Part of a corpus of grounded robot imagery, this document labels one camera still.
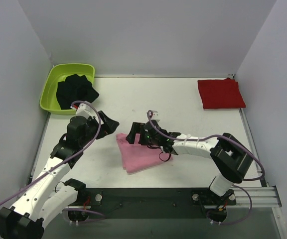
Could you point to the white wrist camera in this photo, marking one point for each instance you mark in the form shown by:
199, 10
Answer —
153, 115
82, 110

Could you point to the black t shirt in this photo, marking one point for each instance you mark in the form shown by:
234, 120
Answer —
75, 88

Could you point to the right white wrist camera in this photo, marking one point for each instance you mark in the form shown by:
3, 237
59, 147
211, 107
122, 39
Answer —
153, 115

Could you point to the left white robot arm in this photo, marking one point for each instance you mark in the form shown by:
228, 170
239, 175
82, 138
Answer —
29, 216

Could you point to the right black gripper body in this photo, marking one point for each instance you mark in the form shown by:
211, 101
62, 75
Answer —
140, 136

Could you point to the pink t shirt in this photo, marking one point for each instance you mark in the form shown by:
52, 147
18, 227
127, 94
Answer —
136, 157

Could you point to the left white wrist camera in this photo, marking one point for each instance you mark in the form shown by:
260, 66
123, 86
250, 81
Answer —
82, 110

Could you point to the red t shirt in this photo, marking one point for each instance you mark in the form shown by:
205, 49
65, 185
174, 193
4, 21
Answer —
220, 94

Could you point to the aluminium extrusion rail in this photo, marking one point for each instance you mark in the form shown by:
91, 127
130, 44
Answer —
266, 196

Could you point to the green plastic basin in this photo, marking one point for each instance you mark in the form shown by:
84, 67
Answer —
48, 100

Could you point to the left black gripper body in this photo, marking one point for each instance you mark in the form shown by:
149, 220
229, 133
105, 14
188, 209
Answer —
99, 124

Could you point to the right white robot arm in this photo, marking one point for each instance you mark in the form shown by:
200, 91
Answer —
229, 156

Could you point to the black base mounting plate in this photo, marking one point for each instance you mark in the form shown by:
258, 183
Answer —
150, 203

